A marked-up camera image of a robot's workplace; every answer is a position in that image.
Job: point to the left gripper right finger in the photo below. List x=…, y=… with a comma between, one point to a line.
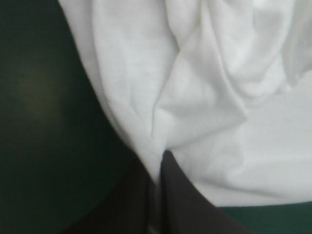
x=185, y=207

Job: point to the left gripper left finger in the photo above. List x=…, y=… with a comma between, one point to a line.
x=122, y=207

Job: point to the white T-shirt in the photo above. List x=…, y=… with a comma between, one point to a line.
x=195, y=85

